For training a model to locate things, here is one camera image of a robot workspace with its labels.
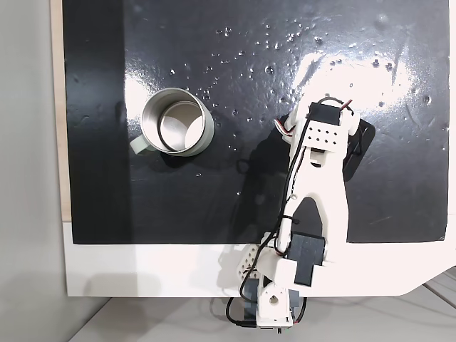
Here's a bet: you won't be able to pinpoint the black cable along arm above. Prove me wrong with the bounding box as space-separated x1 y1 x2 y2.
239 105 314 304

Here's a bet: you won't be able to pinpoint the black oval camera box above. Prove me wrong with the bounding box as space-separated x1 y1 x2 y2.
341 118 377 181

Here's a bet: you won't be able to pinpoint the black cable at base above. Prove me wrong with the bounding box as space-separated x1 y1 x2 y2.
224 295 309 331

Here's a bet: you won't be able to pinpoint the black glossy table mat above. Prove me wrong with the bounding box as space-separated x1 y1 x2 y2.
62 0 449 245

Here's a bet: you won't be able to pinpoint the red white black servo wires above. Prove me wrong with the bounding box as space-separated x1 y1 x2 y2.
322 95 356 113
273 119 296 139

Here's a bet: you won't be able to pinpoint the beige wooden edge strip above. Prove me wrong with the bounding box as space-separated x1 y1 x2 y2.
49 0 74 224

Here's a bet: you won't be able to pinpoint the pale green steel-lined mug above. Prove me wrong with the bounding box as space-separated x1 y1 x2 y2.
129 88 217 157

